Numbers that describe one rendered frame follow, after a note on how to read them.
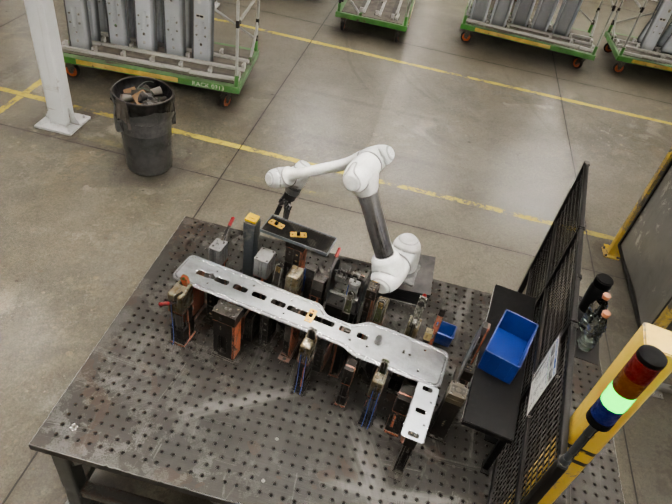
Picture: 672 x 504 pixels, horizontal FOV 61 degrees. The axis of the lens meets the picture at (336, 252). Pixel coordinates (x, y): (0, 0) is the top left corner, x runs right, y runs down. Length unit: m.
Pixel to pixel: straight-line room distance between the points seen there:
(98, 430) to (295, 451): 0.85
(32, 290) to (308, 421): 2.33
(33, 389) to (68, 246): 1.23
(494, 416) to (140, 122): 3.51
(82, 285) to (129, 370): 1.50
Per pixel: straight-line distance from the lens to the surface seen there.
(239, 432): 2.70
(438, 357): 2.72
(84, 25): 6.61
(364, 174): 2.69
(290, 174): 3.06
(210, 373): 2.87
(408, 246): 3.09
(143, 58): 6.54
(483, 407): 2.59
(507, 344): 2.86
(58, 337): 4.04
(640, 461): 4.22
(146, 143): 5.01
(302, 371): 2.70
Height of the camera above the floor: 3.05
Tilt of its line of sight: 42 degrees down
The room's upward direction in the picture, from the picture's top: 11 degrees clockwise
